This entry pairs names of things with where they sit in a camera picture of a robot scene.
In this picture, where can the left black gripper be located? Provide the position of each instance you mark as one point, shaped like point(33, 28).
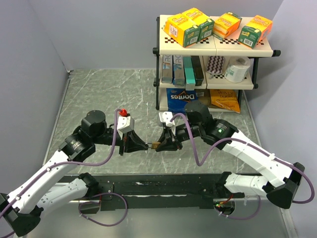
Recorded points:
point(132, 142)

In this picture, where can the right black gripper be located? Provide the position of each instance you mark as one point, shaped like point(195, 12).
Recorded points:
point(167, 144)

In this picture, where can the small brass padlock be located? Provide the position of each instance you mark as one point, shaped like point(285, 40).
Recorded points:
point(153, 145)

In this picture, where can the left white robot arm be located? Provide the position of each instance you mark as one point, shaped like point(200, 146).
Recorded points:
point(24, 207)

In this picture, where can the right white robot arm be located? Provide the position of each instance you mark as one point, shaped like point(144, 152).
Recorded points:
point(277, 180)

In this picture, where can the blue Doritos bag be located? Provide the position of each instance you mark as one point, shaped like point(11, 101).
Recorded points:
point(177, 99)

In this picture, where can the brown snack bag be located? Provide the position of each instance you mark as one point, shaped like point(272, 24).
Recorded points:
point(204, 96)

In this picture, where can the teal box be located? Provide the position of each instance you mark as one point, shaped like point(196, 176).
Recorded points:
point(189, 73)

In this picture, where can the black green box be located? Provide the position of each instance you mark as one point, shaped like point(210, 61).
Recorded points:
point(198, 71)

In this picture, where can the yellow honey dijon bag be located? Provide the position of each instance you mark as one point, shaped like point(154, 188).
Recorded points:
point(225, 99)

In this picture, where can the beige three tier shelf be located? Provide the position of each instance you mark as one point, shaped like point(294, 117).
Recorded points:
point(211, 46)

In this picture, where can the purple zigzag sponge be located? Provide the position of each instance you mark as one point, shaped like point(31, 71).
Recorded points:
point(215, 65)

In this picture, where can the toilet paper roll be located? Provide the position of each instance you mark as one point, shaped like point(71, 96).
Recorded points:
point(237, 69)

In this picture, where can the yellow sponge box left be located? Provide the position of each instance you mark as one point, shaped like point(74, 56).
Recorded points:
point(182, 29)

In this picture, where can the yellow sponge box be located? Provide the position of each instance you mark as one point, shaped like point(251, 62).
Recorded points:
point(205, 23)
point(182, 29)

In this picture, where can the orange sponge pack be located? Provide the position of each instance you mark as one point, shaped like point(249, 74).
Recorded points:
point(226, 24)

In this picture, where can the orange green sponge box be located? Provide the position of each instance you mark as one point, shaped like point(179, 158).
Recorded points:
point(254, 31)

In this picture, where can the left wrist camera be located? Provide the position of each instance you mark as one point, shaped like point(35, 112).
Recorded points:
point(125, 123)

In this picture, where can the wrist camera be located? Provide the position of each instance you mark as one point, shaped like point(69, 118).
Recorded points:
point(125, 123)
point(164, 119)

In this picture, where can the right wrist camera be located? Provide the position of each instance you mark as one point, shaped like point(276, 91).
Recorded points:
point(164, 119)

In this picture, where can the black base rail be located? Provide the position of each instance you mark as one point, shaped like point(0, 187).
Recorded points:
point(158, 191)

